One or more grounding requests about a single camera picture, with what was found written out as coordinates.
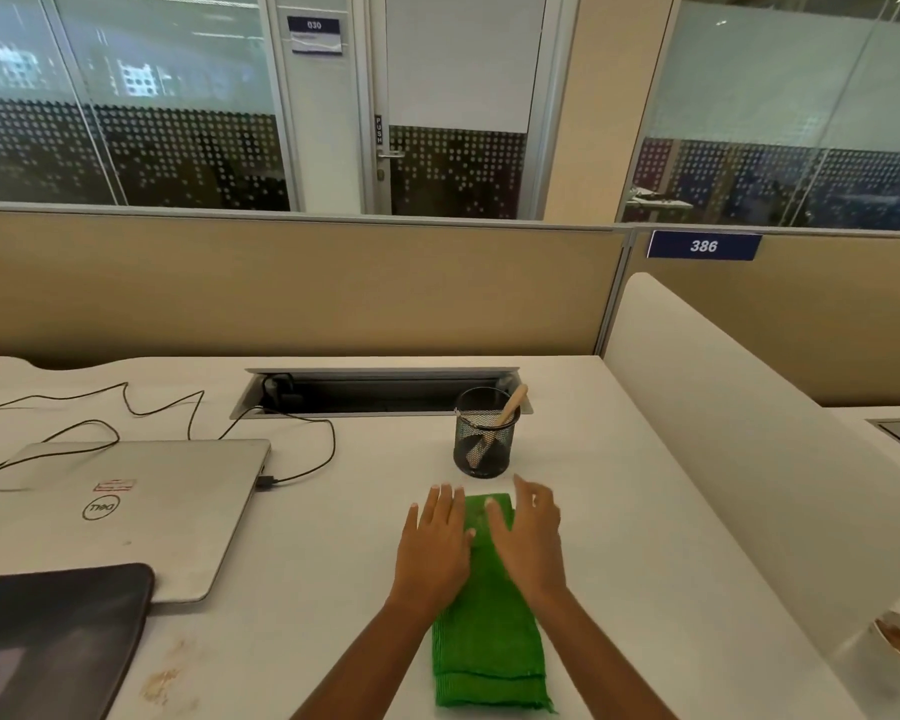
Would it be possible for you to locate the blue number sign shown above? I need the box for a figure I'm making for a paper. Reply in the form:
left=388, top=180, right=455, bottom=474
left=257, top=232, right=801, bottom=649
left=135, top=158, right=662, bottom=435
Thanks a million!
left=646, top=230, right=764, bottom=261

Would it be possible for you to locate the black charger cable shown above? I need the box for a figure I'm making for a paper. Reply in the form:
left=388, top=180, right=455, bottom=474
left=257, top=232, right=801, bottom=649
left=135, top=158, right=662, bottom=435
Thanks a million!
left=0, top=373, right=337, bottom=493

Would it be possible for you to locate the blue and white door sign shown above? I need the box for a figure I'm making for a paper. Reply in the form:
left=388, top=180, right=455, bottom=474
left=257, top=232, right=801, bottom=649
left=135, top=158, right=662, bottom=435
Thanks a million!
left=286, top=15, right=345, bottom=55

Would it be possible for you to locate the silver laptop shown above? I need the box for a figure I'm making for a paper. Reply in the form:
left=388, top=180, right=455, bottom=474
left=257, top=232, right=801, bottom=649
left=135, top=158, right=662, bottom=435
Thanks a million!
left=0, top=439, right=273, bottom=605

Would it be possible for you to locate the beige partition panel with sign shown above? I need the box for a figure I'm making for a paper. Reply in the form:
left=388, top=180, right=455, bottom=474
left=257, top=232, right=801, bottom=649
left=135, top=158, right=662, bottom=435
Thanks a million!
left=621, top=225, right=900, bottom=408

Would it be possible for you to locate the white background table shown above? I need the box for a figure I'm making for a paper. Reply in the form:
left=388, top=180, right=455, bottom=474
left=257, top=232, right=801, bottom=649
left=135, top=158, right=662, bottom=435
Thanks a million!
left=628, top=184, right=696, bottom=223

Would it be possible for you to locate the person's right hand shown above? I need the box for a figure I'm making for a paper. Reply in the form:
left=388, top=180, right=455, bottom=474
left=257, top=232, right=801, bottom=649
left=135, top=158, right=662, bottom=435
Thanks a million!
left=483, top=474, right=569, bottom=602

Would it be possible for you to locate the person's right forearm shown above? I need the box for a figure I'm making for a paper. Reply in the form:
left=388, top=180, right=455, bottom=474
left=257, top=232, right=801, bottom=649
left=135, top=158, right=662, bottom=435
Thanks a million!
left=523, top=583, right=680, bottom=720

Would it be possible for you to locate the white desk divider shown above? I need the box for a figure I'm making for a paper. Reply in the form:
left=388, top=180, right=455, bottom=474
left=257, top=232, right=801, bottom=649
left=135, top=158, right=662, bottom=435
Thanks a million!
left=602, top=272, right=900, bottom=672

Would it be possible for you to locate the glass office door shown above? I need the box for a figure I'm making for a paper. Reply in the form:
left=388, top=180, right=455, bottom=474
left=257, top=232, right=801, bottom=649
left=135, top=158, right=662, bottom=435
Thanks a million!
left=352, top=0, right=573, bottom=220

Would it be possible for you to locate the wide beige partition panel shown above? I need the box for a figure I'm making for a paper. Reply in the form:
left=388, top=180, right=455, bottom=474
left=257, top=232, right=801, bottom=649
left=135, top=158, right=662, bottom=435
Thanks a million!
left=0, top=202, right=636, bottom=373

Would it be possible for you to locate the person's left hand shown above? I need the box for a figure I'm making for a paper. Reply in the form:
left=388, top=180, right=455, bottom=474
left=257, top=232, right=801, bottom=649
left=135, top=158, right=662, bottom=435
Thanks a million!
left=391, top=483, right=476, bottom=604

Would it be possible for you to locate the green knitted cloth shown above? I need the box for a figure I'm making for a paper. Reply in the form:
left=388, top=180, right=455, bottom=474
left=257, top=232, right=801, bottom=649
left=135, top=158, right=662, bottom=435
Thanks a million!
left=431, top=493, right=557, bottom=715

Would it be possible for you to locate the person's left forearm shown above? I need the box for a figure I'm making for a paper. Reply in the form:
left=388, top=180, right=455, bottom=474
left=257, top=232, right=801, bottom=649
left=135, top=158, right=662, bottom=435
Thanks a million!
left=291, top=588, right=460, bottom=720

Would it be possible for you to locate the wooden stick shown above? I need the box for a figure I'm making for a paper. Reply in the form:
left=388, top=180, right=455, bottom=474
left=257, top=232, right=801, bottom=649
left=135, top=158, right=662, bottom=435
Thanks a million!
left=468, top=383, right=530, bottom=468

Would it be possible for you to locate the black mesh pen cup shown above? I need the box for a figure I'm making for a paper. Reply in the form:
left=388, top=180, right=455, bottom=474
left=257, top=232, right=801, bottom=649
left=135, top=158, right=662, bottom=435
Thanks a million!
left=453, top=387, right=522, bottom=479

